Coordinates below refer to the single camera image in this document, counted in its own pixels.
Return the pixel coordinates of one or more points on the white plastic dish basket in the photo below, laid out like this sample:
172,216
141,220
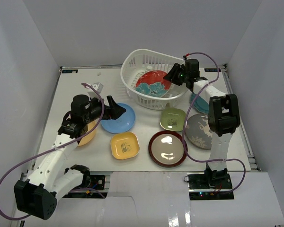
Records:
141,61

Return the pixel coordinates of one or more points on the green square panda plate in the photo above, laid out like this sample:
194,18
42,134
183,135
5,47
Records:
172,119

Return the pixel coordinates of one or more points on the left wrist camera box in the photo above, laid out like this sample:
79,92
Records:
96,86

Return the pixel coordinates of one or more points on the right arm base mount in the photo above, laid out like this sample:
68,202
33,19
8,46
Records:
200,190

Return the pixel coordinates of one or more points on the orange round plate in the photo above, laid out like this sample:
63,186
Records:
85,140

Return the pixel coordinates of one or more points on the yellow square panda plate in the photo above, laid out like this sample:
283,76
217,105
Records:
124,146

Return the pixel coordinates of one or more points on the teal scalloped round plate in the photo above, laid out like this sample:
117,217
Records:
200,106

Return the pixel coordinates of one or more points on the light blue round plate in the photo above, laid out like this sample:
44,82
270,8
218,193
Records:
122,124

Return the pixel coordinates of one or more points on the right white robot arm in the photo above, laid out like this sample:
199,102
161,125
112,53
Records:
223,116

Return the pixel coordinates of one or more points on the red floral round plate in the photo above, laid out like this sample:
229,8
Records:
151,84

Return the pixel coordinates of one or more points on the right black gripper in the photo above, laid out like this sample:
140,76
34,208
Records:
172,76

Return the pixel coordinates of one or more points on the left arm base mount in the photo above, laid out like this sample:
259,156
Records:
94,188

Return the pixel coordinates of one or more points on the red rimmed beige round plate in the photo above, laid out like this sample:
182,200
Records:
166,149

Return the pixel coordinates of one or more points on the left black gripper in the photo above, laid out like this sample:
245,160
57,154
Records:
109,108

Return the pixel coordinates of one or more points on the grey deer round plate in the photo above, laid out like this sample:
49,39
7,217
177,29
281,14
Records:
198,132

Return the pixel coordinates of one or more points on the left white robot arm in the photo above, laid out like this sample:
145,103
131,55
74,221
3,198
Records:
39,194

